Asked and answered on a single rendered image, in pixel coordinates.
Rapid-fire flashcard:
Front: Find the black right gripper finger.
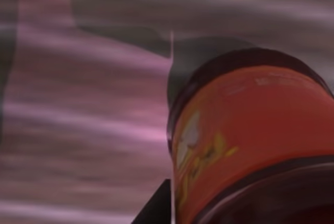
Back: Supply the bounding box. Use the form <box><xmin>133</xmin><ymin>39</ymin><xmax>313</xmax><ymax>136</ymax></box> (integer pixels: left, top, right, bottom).
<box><xmin>133</xmin><ymin>179</ymin><xmax>175</xmax><ymax>224</ymax></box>

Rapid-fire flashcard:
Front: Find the red labelled can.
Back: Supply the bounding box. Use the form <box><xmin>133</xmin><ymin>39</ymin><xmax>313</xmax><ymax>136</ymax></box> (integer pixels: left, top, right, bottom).
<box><xmin>165</xmin><ymin>48</ymin><xmax>334</xmax><ymax>224</ymax></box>

